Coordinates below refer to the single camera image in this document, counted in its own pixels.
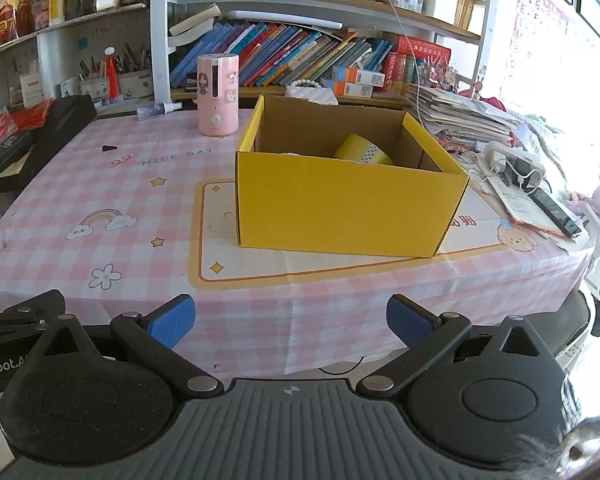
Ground white pen cup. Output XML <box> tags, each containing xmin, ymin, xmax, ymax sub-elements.
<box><xmin>422</xmin><ymin>0</ymin><xmax>461</xmax><ymax>26</ymax></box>

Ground red printed box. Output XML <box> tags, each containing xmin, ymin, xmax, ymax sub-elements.
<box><xmin>384</xmin><ymin>35</ymin><xmax>452</xmax><ymax>94</ymax></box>

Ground row of leaning books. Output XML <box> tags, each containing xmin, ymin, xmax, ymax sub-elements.
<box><xmin>170</xmin><ymin>20</ymin><xmax>396</xmax><ymax>89</ymax></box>

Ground white power strip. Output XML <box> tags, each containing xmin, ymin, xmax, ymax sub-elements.
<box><xmin>484</xmin><ymin>141</ymin><xmax>546</xmax><ymax>182</ymax></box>

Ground white box red label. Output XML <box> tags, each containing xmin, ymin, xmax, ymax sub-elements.
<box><xmin>20</xmin><ymin>72</ymin><xmax>46</xmax><ymax>107</ymax></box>

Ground white spray bottle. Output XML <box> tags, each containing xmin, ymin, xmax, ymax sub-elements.
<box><xmin>136</xmin><ymin>101</ymin><xmax>184</xmax><ymax>121</ymax></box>

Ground thick beige book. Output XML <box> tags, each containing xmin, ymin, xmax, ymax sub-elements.
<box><xmin>169</xmin><ymin>3</ymin><xmax>222</xmax><ymax>37</ymax></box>

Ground white bookshelf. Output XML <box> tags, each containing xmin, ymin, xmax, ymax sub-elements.
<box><xmin>0</xmin><ymin>0</ymin><xmax>496</xmax><ymax>111</ymax></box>

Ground red tassel ornament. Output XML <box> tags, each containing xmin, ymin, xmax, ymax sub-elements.
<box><xmin>105</xmin><ymin>47</ymin><xmax>121</xmax><ymax>101</ymax></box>

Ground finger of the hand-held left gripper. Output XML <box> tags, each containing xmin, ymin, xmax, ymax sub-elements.
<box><xmin>1</xmin><ymin>288</ymin><xmax>66</xmax><ymax>322</ymax></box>
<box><xmin>0</xmin><ymin>312</ymin><xmax>49</xmax><ymax>341</ymax></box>

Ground black smartphone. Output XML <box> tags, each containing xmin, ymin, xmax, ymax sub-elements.
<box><xmin>530</xmin><ymin>187</ymin><xmax>584</xmax><ymax>239</ymax></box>

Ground stack of papers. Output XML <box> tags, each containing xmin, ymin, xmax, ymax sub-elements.
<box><xmin>405</xmin><ymin>85</ymin><xmax>527</xmax><ymax>154</ymax></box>

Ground white quilted pouch bead handle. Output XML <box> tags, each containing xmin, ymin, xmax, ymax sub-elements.
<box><xmin>285</xmin><ymin>79</ymin><xmax>340</xmax><ymax>106</ymax></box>

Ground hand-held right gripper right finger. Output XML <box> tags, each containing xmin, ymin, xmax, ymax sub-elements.
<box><xmin>355</xmin><ymin>293</ymin><xmax>551</xmax><ymax>395</ymax></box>

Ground wall poster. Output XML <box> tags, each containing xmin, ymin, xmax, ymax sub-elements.
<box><xmin>500</xmin><ymin>0</ymin><xmax>577</xmax><ymax>107</ymax></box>

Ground black stool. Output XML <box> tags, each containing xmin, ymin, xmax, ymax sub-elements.
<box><xmin>525</xmin><ymin>287</ymin><xmax>594</xmax><ymax>374</ymax></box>

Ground yellow tape roll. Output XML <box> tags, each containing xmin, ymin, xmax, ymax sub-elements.
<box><xmin>334</xmin><ymin>133</ymin><xmax>395</xmax><ymax>166</ymax></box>

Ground black long box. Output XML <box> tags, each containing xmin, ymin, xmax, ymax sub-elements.
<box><xmin>0</xmin><ymin>130</ymin><xmax>36</xmax><ymax>176</ymax></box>

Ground yellow cardboard box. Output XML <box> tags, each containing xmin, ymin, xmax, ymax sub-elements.
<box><xmin>235</xmin><ymin>95</ymin><xmax>470</xmax><ymax>259</ymax></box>

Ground orange white carton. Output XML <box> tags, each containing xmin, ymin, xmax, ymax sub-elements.
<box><xmin>337</xmin><ymin>82</ymin><xmax>374</xmax><ymax>99</ymax></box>
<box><xmin>332</xmin><ymin>66</ymin><xmax>386</xmax><ymax>87</ymax></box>

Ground grey pen holder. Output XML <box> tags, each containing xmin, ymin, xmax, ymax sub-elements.
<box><xmin>79</xmin><ymin>76</ymin><xmax>112</xmax><ymax>101</ymax></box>
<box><xmin>117</xmin><ymin>71</ymin><xmax>154</xmax><ymax>101</ymax></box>

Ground dark furry cloth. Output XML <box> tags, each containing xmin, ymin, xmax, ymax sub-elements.
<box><xmin>500</xmin><ymin>375</ymin><xmax>600</xmax><ymax>480</ymax></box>

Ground black electronic keyboard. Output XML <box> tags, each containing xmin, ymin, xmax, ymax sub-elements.
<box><xmin>0</xmin><ymin>94</ymin><xmax>99</xmax><ymax>197</ymax></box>

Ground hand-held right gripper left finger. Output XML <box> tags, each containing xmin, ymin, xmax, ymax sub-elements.
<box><xmin>38</xmin><ymin>293</ymin><xmax>225</xmax><ymax>397</ymax></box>

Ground pink checked tablecloth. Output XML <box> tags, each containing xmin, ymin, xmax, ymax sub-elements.
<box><xmin>0</xmin><ymin>107</ymin><xmax>594</xmax><ymax>376</ymax></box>

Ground pink humidifier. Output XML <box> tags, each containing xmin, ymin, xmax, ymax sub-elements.
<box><xmin>196</xmin><ymin>53</ymin><xmax>241</xmax><ymax>137</ymax></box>

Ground white flat board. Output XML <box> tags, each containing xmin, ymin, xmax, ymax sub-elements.
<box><xmin>220</xmin><ymin>10</ymin><xmax>344</xmax><ymax>30</ymax></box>

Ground pink booklet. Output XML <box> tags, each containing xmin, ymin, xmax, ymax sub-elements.
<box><xmin>490</xmin><ymin>175</ymin><xmax>589</xmax><ymax>252</ymax></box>

